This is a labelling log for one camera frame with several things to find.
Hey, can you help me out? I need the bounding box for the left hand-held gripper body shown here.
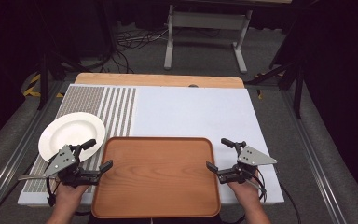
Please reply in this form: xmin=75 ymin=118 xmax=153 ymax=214
xmin=18 ymin=144 xmax=102 ymax=189

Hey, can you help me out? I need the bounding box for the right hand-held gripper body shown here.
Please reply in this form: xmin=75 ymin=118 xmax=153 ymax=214
xmin=216 ymin=141 xmax=278 ymax=185

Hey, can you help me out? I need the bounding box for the white round plate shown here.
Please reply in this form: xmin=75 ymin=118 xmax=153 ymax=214
xmin=37 ymin=111 xmax=106 ymax=163

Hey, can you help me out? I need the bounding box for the brown wooden tray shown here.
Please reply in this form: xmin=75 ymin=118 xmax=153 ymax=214
xmin=91 ymin=136 xmax=222 ymax=219

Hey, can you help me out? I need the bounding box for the person's left hand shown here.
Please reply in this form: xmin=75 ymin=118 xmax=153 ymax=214
xmin=54 ymin=182 xmax=90 ymax=213

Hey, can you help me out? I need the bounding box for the person's right hand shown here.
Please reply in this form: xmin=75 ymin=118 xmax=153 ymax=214
xmin=227 ymin=178 xmax=264 ymax=213

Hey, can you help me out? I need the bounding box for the white striped table mat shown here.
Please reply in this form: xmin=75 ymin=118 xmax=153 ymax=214
xmin=17 ymin=83 xmax=285 ymax=206

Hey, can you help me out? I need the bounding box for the yellow black floor tape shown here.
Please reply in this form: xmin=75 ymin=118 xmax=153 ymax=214
xmin=22 ymin=73 xmax=65 ymax=99
xmin=254 ymin=72 xmax=285 ymax=101

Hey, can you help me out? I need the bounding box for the person's dark clothing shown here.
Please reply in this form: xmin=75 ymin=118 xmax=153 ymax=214
xmin=88 ymin=214 xmax=224 ymax=224

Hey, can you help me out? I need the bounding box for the black metal stand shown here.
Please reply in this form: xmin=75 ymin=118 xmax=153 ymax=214
xmin=244 ymin=55 xmax=306 ymax=119
xmin=36 ymin=50 xmax=87 ymax=111

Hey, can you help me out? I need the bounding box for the light wooden table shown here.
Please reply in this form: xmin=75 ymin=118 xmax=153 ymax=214
xmin=74 ymin=72 xmax=246 ymax=90

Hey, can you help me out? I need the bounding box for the black curtain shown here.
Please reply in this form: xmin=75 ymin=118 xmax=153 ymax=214
xmin=0 ymin=0 xmax=116 ymax=154
xmin=268 ymin=0 xmax=358 ymax=208

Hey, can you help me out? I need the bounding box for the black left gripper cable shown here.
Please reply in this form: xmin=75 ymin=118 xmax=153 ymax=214
xmin=45 ymin=175 xmax=60 ymax=208

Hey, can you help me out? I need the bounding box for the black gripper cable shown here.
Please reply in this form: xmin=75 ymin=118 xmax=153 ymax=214
xmin=45 ymin=175 xmax=60 ymax=208
xmin=251 ymin=167 xmax=302 ymax=224

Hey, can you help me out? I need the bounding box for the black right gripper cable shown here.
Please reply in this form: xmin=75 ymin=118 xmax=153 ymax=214
xmin=251 ymin=167 xmax=302 ymax=224

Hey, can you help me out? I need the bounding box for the aluminium floor rail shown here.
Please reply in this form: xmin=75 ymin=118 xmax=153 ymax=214
xmin=0 ymin=79 xmax=67 ymax=220
xmin=280 ymin=89 xmax=350 ymax=224

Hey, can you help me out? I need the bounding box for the bundle of floor cables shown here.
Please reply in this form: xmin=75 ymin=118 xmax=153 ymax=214
xmin=99 ymin=26 xmax=170 ymax=74

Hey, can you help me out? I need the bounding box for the grey metal table frame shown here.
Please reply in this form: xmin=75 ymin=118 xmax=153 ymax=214
xmin=163 ymin=3 xmax=255 ymax=75

